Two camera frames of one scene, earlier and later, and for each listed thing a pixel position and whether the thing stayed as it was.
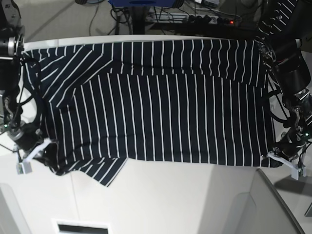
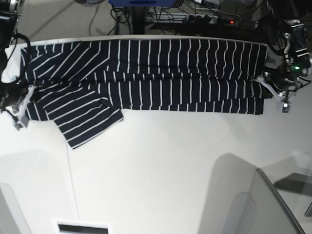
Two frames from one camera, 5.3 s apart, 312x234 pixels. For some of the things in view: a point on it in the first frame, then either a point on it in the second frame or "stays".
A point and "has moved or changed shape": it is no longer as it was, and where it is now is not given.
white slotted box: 62,226 stays
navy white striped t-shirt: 201,102 has moved or changed shape
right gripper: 290,145 → 284,83
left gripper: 26,136 → 11,94
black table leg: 138,20 stays
